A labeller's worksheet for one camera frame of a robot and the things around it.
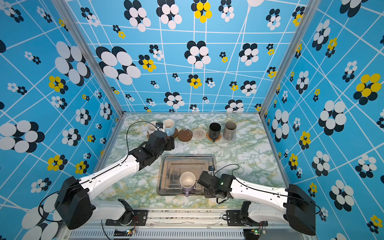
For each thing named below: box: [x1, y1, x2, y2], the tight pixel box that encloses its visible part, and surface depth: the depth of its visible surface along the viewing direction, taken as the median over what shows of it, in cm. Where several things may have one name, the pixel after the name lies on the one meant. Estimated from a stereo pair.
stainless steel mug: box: [223, 121, 237, 141], surface depth 99 cm
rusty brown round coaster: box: [177, 128, 193, 142], surface depth 107 cm
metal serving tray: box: [157, 154, 216, 196], surface depth 96 cm
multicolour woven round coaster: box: [192, 128, 207, 140], surface depth 108 cm
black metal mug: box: [208, 122, 222, 142], surface depth 101 cm
